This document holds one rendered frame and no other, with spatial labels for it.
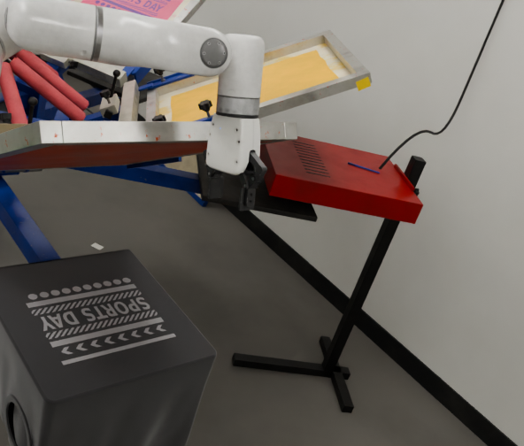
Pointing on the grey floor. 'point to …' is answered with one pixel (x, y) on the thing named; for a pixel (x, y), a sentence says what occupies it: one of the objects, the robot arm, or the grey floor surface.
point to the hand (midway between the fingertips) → (230, 198)
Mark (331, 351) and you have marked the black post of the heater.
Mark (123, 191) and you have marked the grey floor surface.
